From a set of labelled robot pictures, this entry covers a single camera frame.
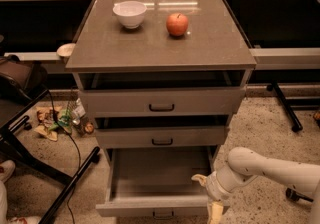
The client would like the grey drawer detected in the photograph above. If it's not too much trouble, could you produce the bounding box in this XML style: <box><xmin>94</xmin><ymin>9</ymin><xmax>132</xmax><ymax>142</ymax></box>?
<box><xmin>96</xmin><ymin>146</ymin><xmax>218</xmax><ymax>220</ymax></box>
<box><xmin>79</xmin><ymin>88</ymin><xmax>245</xmax><ymax>117</ymax></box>
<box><xmin>95</xmin><ymin>126</ymin><xmax>229</xmax><ymax>148</ymax></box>

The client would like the pile of toys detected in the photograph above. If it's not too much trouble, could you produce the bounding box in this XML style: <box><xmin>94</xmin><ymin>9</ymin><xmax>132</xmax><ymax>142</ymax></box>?
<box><xmin>34</xmin><ymin>99</ymin><xmax>95</xmax><ymax>141</ymax></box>

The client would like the black power cable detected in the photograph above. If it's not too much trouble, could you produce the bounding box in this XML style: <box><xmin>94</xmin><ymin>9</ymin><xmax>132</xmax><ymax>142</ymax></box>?
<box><xmin>46</xmin><ymin>88</ymin><xmax>83</xmax><ymax>224</ymax></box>

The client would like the black caster leg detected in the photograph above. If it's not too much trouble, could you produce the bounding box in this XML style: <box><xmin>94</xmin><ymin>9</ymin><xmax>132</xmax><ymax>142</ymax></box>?
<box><xmin>285</xmin><ymin>188</ymin><xmax>313</xmax><ymax>202</ymax></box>

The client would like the black table frame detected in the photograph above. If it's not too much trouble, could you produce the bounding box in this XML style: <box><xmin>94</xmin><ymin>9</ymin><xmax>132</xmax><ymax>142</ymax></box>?
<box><xmin>0</xmin><ymin>89</ymin><xmax>101</xmax><ymax>224</ymax></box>

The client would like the white ceramic bowl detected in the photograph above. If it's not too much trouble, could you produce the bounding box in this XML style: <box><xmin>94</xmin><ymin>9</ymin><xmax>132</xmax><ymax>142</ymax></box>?
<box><xmin>113</xmin><ymin>1</ymin><xmax>147</xmax><ymax>29</ymax></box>

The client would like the black stand leg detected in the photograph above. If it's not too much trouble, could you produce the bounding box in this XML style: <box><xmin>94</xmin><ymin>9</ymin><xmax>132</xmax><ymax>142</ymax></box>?
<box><xmin>265</xmin><ymin>81</ymin><xmax>320</xmax><ymax>133</ymax></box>

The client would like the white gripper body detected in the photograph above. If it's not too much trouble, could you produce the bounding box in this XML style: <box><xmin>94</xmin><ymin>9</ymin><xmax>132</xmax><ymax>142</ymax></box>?
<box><xmin>205</xmin><ymin>165</ymin><xmax>256</xmax><ymax>201</ymax></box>

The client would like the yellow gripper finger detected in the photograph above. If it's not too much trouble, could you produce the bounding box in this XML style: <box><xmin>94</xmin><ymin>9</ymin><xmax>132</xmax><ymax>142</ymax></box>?
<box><xmin>191</xmin><ymin>174</ymin><xmax>207</xmax><ymax>187</ymax></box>
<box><xmin>207</xmin><ymin>201</ymin><xmax>224</xmax><ymax>224</ymax></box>

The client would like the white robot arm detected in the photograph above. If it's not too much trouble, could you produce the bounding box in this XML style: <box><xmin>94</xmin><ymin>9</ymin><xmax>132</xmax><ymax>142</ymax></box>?
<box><xmin>191</xmin><ymin>147</ymin><xmax>320</xmax><ymax>224</ymax></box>

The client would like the red apple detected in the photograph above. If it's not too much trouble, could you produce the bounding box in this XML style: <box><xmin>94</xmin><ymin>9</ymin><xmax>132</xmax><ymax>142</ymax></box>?
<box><xmin>166</xmin><ymin>13</ymin><xmax>189</xmax><ymax>36</ymax></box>

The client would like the small round dish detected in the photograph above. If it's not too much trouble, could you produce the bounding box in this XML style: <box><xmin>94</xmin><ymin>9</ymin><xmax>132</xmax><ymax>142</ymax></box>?
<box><xmin>57</xmin><ymin>43</ymin><xmax>75</xmax><ymax>58</ymax></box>

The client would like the grey drawer cabinet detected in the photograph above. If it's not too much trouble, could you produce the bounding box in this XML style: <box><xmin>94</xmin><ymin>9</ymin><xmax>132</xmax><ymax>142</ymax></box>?
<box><xmin>65</xmin><ymin>0</ymin><xmax>258</xmax><ymax>224</ymax></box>

